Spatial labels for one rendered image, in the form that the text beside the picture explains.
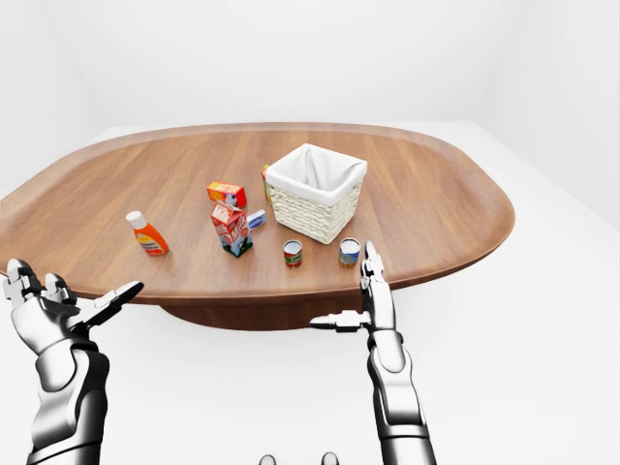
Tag round brown wooden table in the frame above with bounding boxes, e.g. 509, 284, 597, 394
0, 121, 516, 332

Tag red white milk carton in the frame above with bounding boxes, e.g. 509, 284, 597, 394
210, 201, 254, 259

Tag white wicker basket with liner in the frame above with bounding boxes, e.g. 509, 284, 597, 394
264, 142, 369, 245

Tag red green soup tin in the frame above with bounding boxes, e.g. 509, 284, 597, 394
282, 239, 304, 269

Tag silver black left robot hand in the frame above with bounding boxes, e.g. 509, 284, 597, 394
2, 258, 145, 358

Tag orange bottle with white cap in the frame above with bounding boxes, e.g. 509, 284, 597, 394
125, 210, 170, 257

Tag red orange butter box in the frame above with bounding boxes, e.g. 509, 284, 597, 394
206, 180, 248, 210

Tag blue yellow soup tin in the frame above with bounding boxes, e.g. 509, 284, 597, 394
338, 236, 362, 269

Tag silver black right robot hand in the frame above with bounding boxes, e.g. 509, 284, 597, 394
309, 240, 398, 335

